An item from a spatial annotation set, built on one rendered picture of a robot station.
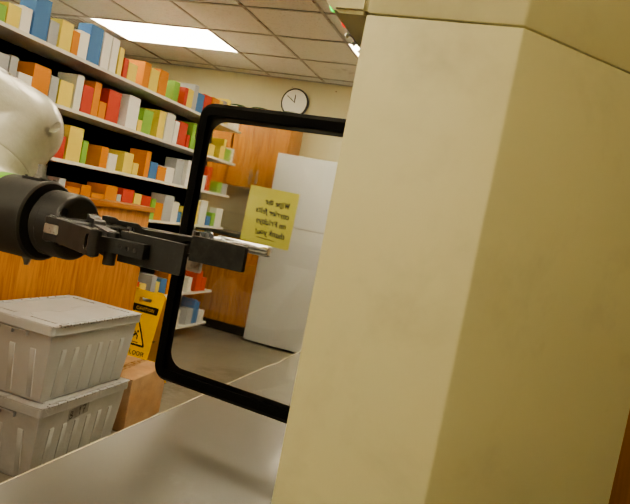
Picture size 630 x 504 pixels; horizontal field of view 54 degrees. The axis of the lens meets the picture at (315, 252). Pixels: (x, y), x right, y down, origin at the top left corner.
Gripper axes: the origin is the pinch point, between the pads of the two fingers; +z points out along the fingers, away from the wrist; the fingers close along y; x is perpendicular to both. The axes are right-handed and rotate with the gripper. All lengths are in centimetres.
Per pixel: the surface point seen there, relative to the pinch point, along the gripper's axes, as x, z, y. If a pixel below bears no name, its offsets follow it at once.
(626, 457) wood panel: 14, 47, 23
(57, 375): 76, -133, 148
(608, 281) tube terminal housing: -5.7, 36.9, -4.6
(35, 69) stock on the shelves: -56, -229, 209
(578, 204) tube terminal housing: -10.9, 33.3, -8.2
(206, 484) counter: 25.7, 2.3, 5.3
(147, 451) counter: 25.7, -7.5, 8.1
